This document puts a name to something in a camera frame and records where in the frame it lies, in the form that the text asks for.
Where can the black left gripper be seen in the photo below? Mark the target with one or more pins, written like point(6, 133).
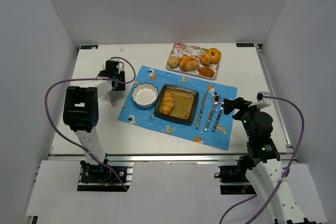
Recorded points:
point(113, 85)

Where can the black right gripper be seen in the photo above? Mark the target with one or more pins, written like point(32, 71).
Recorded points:
point(237, 106)

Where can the long striped croissant bread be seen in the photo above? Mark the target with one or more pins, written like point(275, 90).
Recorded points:
point(167, 103)

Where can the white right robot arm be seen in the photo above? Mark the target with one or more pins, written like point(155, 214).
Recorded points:
point(262, 165)

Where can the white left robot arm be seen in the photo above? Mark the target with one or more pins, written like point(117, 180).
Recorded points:
point(81, 110)

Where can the dark brown bread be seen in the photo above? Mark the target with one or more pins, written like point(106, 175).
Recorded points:
point(206, 71)

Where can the orange striped bread roll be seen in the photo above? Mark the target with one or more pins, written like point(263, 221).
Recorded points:
point(188, 63)

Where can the white scalloped bowl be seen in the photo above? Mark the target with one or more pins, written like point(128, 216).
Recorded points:
point(145, 94)

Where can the blue cartoon placemat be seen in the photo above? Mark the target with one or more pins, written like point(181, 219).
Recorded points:
point(144, 117)

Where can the left blue corner label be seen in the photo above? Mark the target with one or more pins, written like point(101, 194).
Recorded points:
point(88, 47)

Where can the blue corner label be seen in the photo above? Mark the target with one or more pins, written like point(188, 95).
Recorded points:
point(241, 44)
point(88, 47)

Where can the round pale bun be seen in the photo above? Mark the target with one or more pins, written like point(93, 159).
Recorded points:
point(173, 62)

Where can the black square plate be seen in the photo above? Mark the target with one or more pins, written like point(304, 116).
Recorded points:
point(186, 101)

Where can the glazed bagel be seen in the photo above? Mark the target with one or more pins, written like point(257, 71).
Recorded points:
point(215, 55)

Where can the small orange bun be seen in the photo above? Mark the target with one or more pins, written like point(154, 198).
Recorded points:
point(204, 59)

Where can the right blue corner label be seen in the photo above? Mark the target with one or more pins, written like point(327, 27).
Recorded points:
point(241, 44)

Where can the floral serving tray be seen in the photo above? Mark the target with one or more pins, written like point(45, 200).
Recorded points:
point(180, 49)

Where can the fork patterned handle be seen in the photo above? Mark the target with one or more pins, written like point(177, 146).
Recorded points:
point(218, 116)

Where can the spoon patterned handle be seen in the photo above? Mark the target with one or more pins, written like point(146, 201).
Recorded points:
point(215, 102)

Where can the table knife patterned handle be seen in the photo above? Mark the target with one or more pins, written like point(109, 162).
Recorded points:
point(201, 110)

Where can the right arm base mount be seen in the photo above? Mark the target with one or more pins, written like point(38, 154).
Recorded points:
point(232, 177)

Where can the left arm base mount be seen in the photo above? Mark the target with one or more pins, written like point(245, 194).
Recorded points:
point(94, 177)

